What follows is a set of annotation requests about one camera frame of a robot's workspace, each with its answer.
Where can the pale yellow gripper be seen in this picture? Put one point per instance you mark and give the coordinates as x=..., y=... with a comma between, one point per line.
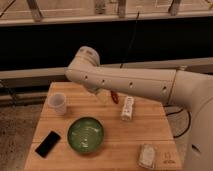
x=103, y=95

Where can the white ceramic cup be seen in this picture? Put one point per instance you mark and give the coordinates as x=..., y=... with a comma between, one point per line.
x=57, y=102

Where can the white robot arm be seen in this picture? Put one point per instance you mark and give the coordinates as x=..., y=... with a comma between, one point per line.
x=192, y=91

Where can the green ceramic bowl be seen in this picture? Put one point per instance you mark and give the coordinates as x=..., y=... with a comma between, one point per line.
x=85, y=135

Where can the white plastic bottle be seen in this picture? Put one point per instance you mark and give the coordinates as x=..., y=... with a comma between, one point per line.
x=127, y=110

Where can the black smartphone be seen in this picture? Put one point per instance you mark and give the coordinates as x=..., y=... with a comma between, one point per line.
x=47, y=144

